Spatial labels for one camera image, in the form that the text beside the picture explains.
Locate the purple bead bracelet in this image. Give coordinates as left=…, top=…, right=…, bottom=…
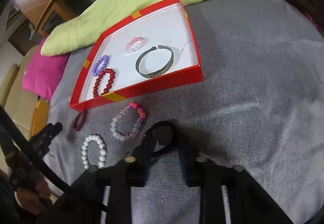
left=91, top=54, right=112, bottom=77

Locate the black cable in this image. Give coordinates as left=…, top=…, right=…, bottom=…
left=0, top=104, right=71, bottom=189

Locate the red bead bracelet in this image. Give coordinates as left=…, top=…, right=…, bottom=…
left=92, top=68, right=116, bottom=98

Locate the orange box lid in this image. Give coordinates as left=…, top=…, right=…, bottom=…
left=29, top=99, right=49, bottom=139

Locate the pale pink bead bracelet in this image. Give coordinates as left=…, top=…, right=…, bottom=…
left=124, top=36, right=148, bottom=54

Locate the person's left hand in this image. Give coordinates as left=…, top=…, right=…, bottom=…
left=15, top=176, right=51, bottom=215

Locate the pink white mixed bracelet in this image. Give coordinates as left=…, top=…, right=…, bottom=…
left=110, top=102, right=148, bottom=142

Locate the silver cuff bangle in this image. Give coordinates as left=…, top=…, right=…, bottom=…
left=135, top=45, right=175, bottom=79

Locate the red shallow jewelry box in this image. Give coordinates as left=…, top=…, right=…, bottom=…
left=69, top=0, right=204, bottom=111

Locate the white pearl bracelet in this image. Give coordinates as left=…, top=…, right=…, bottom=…
left=81, top=134, right=108, bottom=170

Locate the beige leather armchair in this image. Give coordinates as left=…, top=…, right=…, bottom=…
left=1, top=45, right=38, bottom=138

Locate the magenta pillow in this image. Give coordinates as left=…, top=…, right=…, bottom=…
left=21, top=37, right=70, bottom=102

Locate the maroon hair tie ring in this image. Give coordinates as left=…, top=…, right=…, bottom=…
left=72, top=109, right=89, bottom=132

